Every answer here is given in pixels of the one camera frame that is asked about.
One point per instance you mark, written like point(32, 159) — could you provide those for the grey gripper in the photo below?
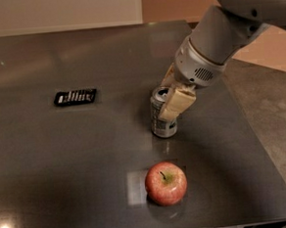
point(192, 64)

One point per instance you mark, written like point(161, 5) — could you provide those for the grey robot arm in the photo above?
point(226, 27)

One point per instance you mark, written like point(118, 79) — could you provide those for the black rxbar chocolate bar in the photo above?
point(75, 97)

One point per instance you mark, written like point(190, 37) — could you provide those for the red apple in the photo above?
point(166, 183)

